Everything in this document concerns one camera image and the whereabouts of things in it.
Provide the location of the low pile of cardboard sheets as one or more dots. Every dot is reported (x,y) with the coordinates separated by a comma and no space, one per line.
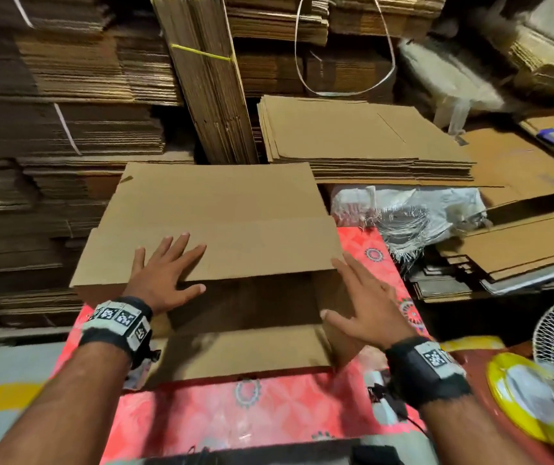
(519,247)

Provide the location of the red patterned table cloth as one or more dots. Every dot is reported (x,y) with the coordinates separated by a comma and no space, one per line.
(258,411)

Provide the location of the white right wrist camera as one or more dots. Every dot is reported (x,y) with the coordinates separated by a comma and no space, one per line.
(385,397)

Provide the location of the person's right hand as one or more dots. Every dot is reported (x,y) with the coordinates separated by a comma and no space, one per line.
(374,310)

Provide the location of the white woven sack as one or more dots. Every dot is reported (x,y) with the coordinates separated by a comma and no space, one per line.
(403,218)

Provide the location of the white plastic sack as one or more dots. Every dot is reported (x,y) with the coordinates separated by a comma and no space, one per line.
(451,77)

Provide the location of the yellow round disc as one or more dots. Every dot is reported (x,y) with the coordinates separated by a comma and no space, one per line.
(524,402)

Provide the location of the person's left hand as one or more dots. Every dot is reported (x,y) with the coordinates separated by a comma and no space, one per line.
(161,281)

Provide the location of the wall of cardboard stacks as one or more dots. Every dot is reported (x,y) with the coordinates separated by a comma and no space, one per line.
(54,111)

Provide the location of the person's left forearm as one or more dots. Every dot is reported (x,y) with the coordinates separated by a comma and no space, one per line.
(49,411)

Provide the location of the yellow-tied cardboard bundle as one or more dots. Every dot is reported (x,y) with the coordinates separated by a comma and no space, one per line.
(209,82)

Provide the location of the large cardboard box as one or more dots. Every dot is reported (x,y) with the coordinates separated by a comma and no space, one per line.
(219,218)
(354,130)

